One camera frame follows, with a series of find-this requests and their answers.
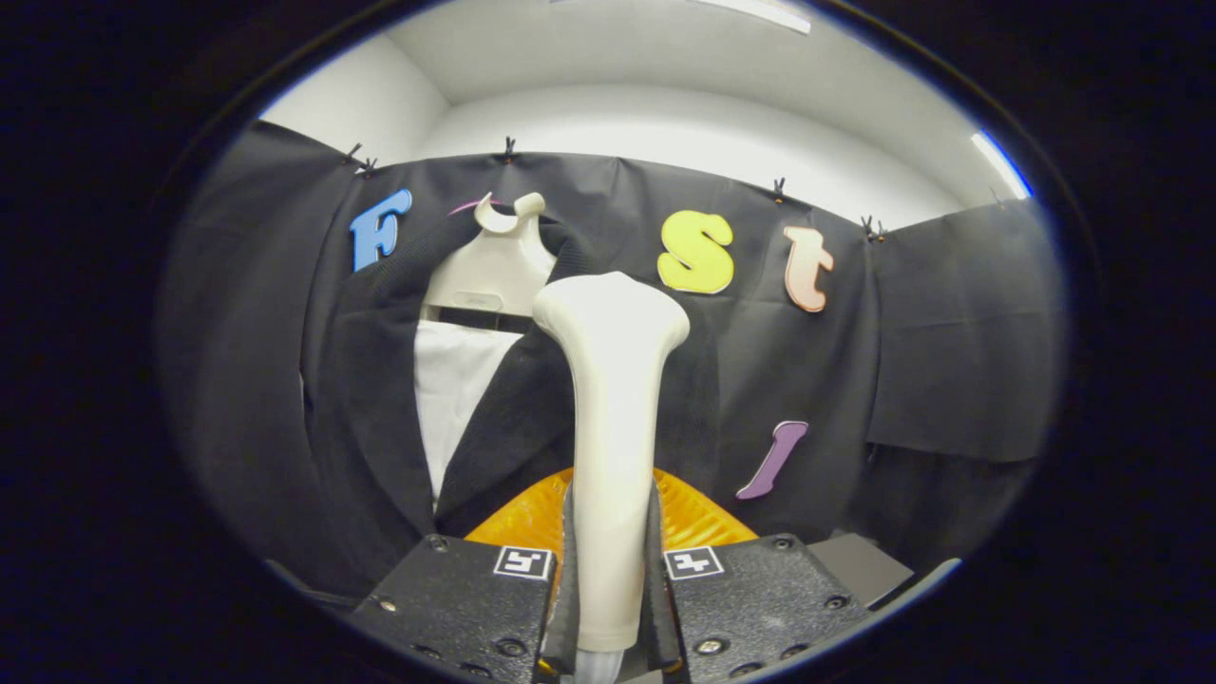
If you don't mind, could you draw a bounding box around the grey cabinet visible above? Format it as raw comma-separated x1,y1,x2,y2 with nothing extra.
807,532,915,609

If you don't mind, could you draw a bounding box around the black suit jacket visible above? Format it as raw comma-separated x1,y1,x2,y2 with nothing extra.
299,217,723,599

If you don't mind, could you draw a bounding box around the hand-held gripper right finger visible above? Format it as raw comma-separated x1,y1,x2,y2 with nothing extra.
646,467,870,680

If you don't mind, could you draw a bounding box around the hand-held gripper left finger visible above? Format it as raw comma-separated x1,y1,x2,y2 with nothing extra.
350,467,582,683

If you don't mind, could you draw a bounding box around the white garment steamer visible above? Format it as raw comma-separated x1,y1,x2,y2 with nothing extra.
532,272,692,683

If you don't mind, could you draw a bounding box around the black backdrop cloth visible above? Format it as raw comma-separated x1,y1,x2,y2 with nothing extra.
157,122,1065,609

